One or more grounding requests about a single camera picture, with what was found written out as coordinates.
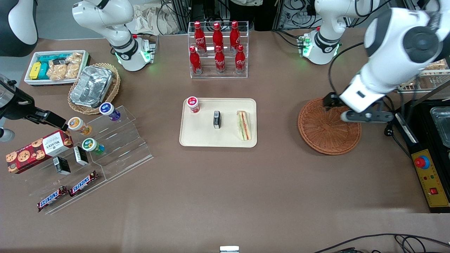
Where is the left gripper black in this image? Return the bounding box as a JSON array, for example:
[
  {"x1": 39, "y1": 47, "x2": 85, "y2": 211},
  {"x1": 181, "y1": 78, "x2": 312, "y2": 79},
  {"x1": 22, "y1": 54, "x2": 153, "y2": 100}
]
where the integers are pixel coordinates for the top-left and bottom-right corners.
[{"x1": 322, "y1": 92, "x2": 341, "y2": 110}]

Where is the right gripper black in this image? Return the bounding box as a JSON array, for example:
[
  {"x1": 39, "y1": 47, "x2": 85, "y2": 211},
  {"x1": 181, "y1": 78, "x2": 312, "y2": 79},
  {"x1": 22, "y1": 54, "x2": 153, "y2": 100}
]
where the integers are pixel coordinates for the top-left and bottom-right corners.
[{"x1": 1, "y1": 86, "x2": 69, "y2": 131}]

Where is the triangle sandwich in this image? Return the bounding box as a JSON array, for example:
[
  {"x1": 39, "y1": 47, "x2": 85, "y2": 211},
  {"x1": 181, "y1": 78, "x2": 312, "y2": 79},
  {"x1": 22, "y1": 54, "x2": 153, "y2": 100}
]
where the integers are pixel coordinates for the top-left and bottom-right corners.
[{"x1": 236, "y1": 111, "x2": 252, "y2": 141}]

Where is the brown wicker basket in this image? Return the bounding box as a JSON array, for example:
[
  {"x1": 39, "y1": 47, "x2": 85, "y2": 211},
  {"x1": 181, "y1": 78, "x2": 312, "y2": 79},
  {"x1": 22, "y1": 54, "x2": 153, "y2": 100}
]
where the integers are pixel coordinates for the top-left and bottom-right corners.
[{"x1": 297, "y1": 97, "x2": 362, "y2": 155}]

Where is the aluminium foil tray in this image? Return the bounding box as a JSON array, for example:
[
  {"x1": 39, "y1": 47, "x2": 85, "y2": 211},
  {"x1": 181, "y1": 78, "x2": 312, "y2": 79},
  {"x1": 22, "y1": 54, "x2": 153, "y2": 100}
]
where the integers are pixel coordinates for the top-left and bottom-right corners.
[{"x1": 70, "y1": 66, "x2": 113, "y2": 108}]

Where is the light wicker basket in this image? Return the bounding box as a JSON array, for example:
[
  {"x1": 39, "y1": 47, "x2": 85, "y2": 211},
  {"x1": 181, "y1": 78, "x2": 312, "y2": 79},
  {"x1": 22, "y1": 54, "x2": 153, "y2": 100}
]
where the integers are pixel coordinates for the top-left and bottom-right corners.
[{"x1": 68, "y1": 63, "x2": 121, "y2": 115}]

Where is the cream plastic tray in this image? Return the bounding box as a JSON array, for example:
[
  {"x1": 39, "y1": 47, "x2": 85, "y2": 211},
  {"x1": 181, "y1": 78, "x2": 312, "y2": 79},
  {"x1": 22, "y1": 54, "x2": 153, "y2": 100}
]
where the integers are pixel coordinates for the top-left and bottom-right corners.
[{"x1": 179, "y1": 98, "x2": 257, "y2": 148}]

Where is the orange lid small bottle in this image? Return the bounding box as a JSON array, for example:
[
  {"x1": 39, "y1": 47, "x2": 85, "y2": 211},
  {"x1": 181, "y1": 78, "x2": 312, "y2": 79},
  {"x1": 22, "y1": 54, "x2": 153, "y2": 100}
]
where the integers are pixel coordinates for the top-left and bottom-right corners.
[{"x1": 67, "y1": 117, "x2": 92, "y2": 136}]

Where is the red Walkers shortbread box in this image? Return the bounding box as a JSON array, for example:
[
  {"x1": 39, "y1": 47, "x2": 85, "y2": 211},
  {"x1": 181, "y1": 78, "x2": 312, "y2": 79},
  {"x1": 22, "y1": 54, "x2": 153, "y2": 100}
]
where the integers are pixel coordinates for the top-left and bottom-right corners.
[{"x1": 6, "y1": 130, "x2": 74, "y2": 174}]

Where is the white plastic crate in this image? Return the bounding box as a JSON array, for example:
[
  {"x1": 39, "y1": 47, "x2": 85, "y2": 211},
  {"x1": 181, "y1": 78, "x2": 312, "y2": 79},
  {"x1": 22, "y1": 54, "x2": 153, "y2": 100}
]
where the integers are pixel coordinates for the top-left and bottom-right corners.
[{"x1": 24, "y1": 50, "x2": 90, "y2": 86}]

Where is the green lid small bottle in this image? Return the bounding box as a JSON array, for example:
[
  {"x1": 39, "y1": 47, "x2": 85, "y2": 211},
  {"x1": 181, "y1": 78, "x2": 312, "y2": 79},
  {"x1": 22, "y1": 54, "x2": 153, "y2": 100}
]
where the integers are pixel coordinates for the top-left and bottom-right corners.
[{"x1": 82, "y1": 138, "x2": 105, "y2": 155}]

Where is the yellow snack packet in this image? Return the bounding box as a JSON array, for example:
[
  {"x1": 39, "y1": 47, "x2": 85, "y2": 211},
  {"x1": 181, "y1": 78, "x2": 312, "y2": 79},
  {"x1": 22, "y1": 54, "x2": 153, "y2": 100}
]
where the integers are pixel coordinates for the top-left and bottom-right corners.
[{"x1": 29, "y1": 62, "x2": 42, "y2": 80}]

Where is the purple lid small bottle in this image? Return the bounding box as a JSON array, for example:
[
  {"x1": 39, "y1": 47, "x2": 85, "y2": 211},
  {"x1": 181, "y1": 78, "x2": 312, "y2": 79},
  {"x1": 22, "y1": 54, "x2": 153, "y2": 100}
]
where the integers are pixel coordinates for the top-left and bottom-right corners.
[{"x1": 99, "y1": 102, "x2": 121, "y2": 122}]

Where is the Snickers chocolate bar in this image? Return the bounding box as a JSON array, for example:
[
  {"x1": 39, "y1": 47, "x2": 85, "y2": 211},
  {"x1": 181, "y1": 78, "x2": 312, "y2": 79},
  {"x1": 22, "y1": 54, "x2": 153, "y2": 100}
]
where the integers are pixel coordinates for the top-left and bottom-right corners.
[
  {"x1": 37, "y1": 186, "x2": 69, "y2": 212},
  {"x1": 69, "y1": 171, "x2": 99, "y2": 197}
]

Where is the clear acrylic stepped shelf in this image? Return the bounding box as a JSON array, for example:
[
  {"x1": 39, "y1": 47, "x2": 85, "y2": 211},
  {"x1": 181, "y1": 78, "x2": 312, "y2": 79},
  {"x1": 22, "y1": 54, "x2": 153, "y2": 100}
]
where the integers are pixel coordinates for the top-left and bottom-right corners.
[{"x1": 21, "y1": 105, "x2": 154, "y2": 215}]

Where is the red Coca-Cola bottle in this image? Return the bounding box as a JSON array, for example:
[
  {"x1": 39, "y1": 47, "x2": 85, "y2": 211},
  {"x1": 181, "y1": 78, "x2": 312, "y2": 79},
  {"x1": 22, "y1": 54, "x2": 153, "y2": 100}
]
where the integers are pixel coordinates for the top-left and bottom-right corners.
[
  {"x1": 189, "y1": 46, "x2": 203, "y2": 75},
  {"x1": 214, "y1": 46, "x2": 226, "y2": 74},
  {"x1": 230, "y1": 20, "x2": 242, "y2": 53},
  {"x1": 235, "y1": 45, "x2": 246, "y2": 74},
  {"x1": 212, "y1": 22, "x2": 224, "y2": 53},
  {"x1": 194, "y1": 21, "x2": 207, "y2": 54}
]

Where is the black machine with yellow panel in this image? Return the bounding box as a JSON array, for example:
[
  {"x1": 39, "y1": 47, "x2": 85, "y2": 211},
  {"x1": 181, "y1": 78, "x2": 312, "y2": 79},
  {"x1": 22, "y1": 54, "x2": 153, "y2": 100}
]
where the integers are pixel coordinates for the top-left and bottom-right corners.
[{"x1": 397, "y1": 99, "x2": 450, "y2": 214}]

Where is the red emergency stop button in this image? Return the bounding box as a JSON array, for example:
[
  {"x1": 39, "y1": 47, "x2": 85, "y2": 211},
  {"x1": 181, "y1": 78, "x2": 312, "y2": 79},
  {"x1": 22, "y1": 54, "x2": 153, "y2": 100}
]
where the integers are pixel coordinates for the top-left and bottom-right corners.
[{"x1": 414, "y1": 155, "x2": 430, "y2": 170}]

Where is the steel pan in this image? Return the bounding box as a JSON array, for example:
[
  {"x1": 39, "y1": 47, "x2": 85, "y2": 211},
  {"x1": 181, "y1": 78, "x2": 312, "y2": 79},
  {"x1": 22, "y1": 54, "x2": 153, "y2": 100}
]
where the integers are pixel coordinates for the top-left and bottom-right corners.
[{"x1": 430, "y1": 106, "x2": 450, "y2": 148}]

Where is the clear acrylic bottle rack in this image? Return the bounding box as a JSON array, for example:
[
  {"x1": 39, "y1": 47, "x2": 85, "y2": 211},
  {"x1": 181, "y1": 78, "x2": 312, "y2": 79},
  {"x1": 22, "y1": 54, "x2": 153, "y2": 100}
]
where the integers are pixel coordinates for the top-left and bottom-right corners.
[{"x1": 187, "y1": 21, "x2": 249, "y2": 78}]

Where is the red lid small bottle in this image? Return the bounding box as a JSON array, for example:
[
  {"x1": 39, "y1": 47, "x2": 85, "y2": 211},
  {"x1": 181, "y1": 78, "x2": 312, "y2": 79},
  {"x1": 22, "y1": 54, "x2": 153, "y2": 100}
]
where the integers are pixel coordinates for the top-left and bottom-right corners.
[{"x1": 186, "y1": 96, "x2": 200, "y2": 113}]

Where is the beige cloth bag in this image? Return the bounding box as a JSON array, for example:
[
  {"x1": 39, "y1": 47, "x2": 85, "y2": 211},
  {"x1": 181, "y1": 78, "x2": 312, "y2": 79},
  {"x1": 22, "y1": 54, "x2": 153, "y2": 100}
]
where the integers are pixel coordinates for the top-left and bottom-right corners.
[{"x1": 132, "y1": 4, "x2": 183, "y2": 35}]

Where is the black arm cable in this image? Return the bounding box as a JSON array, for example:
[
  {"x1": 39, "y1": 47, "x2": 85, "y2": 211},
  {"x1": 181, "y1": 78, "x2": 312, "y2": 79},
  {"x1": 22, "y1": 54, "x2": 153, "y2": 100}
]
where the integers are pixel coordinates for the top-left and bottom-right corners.
[{"x1": 328, "y1": 42, "x2": 364, "y2": 95}]

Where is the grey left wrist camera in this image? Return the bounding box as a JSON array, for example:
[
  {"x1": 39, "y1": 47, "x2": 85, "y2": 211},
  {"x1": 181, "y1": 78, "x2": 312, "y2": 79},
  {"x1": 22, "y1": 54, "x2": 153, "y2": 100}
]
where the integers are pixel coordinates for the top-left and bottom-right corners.
[{"x1": 340, "y1": 111, "x2": 394, "y2": 123}]

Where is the white wire bread rack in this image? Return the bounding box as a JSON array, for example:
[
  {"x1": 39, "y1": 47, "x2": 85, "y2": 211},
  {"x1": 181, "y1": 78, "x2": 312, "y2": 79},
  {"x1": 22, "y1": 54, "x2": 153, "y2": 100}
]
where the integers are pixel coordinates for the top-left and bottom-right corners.
[{"x1": 397, "y1": 58, "x2": 450, "y2": 93}]

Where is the black floor cable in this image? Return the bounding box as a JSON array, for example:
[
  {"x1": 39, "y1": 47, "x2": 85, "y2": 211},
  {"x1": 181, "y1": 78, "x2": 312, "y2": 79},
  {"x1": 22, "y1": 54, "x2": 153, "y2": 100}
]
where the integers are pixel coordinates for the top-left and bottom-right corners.
[{"x1": 313, "y1": 233, "x2": 450, "y2": 253}]

